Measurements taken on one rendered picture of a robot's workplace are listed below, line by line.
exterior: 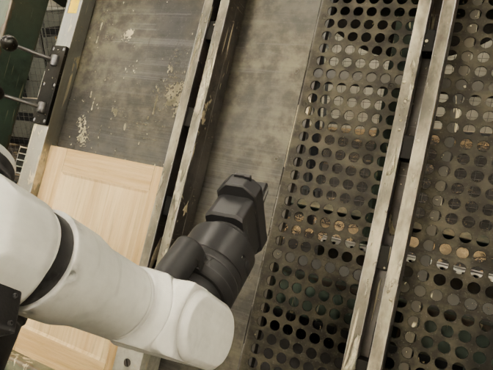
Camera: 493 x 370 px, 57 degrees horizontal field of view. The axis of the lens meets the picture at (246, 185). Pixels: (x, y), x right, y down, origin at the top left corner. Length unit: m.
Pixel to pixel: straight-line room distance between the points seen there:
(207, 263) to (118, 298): 0.16
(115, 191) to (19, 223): 0.78
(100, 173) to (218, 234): 0.61
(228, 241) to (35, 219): 0.27
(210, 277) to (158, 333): 0.11
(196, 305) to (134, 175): 0.65
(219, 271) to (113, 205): 0.60
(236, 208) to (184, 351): 0.21
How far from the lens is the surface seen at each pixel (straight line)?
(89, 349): 1.10
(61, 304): 0.33
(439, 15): 0.91
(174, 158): 0.92
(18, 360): 1.20
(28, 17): 1.48
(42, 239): 0.30
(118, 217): 1.05
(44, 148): 1.21
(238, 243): 0.52
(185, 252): 0.47
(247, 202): 0.56
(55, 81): 1.22
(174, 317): 0.40
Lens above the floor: 1.67
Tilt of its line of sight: 24 degrees down
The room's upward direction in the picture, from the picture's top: straight up
